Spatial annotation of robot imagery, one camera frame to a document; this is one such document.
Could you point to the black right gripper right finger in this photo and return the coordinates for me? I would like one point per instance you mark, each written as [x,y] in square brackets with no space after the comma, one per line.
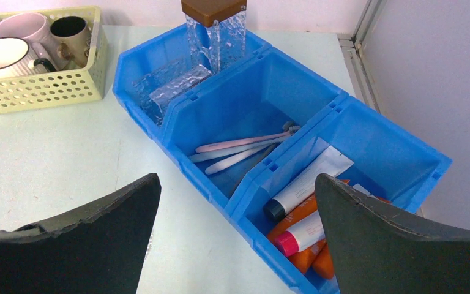
[379,248]

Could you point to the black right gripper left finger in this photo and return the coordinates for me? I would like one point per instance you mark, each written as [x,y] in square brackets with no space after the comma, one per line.
[98,247]

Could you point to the white ribbed mug black rim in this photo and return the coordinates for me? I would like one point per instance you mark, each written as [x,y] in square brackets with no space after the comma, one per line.
[20,58]

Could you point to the pink mug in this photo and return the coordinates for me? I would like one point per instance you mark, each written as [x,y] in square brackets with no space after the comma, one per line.
[33,27]

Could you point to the clear container with brown lid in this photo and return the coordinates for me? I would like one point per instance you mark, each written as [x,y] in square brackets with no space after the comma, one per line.
[216,32]

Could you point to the orange toothpaste tube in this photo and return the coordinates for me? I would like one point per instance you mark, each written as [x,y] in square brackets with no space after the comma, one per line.
[307,207]
[317,257]

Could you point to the white toothpaste tube pink cap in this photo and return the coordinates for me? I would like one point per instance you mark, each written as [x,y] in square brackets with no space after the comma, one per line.
[301,235]

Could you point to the white toothpaste tube black cap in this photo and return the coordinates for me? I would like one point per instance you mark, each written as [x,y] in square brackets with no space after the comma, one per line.
[331,161]

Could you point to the light blue toothbrush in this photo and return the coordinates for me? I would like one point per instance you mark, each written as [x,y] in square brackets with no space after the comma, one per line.
[200,157]

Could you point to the blue plastic divided bin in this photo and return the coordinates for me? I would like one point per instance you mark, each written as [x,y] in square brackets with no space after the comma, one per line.
[254,97]

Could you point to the clear textured plastic box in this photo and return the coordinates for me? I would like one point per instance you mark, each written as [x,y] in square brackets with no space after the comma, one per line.
[161,86]

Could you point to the yellow perforated plastic basket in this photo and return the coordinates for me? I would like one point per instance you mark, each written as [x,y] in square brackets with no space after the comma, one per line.
[71,86]

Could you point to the brown mug black inside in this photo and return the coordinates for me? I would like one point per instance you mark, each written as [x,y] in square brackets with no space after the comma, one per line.
[74,36]

